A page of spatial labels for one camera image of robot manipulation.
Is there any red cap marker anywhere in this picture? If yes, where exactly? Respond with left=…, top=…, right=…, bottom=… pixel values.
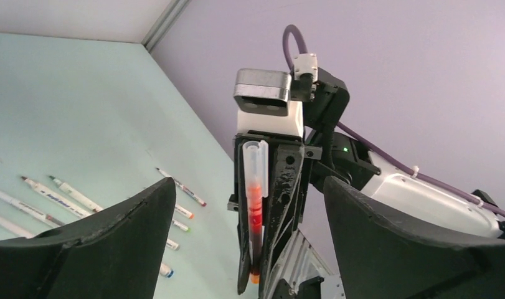
left=0, top=216, right=35, bottom=239

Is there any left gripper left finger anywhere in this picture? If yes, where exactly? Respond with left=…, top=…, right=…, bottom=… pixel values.
left=0, top=178, right=176, bottom=298

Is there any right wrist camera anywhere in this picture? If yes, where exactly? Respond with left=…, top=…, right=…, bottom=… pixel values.
left=234, top=69, right=304, bottom=138

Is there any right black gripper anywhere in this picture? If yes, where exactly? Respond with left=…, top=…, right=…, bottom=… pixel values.
left=228, top=131, right=321, bottom=298

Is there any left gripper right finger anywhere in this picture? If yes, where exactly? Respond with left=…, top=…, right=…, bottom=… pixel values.
left=323, top=177, right=505, bottom=298

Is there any purple cap marker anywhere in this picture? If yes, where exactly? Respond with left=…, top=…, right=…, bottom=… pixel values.
left=156, top=168, right=207, bottom=207

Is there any dark blue cap marker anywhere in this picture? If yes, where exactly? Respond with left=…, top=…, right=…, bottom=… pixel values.
left=0, top=191, right=65, bottom=228

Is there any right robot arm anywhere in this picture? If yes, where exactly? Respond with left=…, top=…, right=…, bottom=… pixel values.
left=228, top=69, right=505, bottom=298

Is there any red ink clear pen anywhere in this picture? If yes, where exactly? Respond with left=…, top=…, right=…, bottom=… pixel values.
left=247, top=183, right=263, bottom=284

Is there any clear pen cap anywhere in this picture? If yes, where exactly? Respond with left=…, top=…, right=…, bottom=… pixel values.
left=242, top=140, right=268, bottom=200

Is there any teal cap marker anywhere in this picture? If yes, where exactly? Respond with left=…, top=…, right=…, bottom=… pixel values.
left=49, top=175, right=104, bottom=212

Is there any green cap marker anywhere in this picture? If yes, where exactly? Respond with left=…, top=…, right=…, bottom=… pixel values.
left=172, top=219, right=190, bottom=232

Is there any orange cap marker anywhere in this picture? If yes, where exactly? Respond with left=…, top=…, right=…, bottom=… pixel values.
left=174, top=204, right=194, bottom=219

